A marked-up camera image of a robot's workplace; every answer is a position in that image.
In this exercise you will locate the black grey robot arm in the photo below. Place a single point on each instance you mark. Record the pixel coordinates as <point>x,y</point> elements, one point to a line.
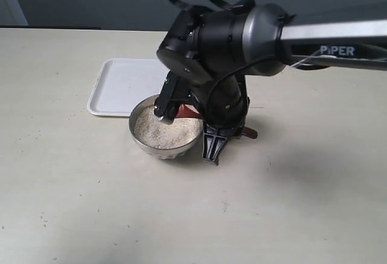
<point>210,53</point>

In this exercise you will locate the steel bowl of rice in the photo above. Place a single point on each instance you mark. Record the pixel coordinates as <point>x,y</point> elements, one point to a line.
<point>164,141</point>

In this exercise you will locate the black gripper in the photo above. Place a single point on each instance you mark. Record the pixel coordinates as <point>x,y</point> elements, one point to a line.
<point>224,107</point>

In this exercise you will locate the white plastic tray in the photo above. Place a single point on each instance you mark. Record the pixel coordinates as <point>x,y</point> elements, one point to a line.
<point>123,83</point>

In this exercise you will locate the dark brown wooden spoon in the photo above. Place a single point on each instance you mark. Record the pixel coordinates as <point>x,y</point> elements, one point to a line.
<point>188,111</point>

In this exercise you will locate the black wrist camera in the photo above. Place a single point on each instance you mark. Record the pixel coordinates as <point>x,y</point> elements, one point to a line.
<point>175,92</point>

